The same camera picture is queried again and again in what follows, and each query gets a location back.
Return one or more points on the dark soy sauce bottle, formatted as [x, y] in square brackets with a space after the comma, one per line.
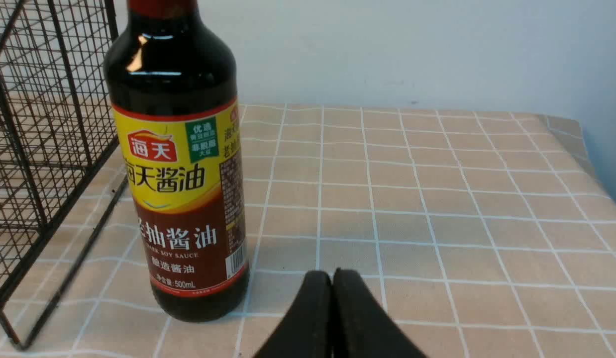
[173, 88]

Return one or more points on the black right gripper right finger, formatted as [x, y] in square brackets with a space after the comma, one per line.
[361, 328]

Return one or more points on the black wire mesh shelf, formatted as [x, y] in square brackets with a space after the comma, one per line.
[56, 135]

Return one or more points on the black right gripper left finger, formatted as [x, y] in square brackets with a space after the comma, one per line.
[304, 331]

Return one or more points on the beige checkered tablecloth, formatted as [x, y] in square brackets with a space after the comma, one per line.
[482, 234]

